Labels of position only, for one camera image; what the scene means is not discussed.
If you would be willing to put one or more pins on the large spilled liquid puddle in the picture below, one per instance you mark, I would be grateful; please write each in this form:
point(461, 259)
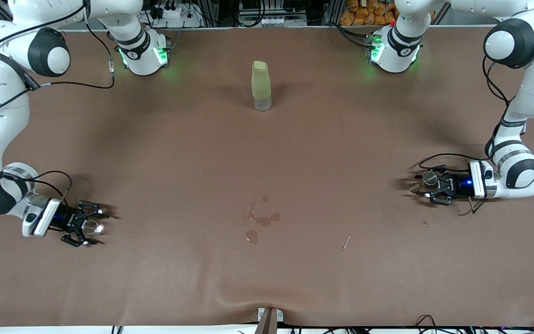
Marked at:
point(264, 221)

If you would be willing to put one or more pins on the small clear glass cup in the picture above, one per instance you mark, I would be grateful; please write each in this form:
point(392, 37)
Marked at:
point(93, 227)

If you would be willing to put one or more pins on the white power strip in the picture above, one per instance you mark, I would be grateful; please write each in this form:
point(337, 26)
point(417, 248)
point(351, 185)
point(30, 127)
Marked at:
point(174, 14)

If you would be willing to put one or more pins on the metal table clamp bracket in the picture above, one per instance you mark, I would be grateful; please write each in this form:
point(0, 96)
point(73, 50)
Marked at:
point(269, 320)

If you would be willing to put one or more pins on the brown table cover sheet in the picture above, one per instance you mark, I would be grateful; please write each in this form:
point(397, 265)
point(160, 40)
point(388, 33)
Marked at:
point(267, 153)

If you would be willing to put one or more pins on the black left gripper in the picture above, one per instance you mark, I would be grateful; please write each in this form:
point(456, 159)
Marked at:
point(458, 185)

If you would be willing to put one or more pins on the tall yellow-green shaker bottle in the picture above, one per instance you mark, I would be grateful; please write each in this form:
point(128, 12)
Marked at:
point(261, 86)

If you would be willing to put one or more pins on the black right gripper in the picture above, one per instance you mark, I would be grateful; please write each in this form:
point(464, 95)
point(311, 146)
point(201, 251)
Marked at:
point(61, 217)

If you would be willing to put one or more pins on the small spilled liquid puddle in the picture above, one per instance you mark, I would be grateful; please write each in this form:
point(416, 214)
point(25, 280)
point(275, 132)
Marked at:
point(251, 236)

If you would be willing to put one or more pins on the orange bread packages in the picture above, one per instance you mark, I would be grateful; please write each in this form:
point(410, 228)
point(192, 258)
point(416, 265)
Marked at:
point(369, 14)

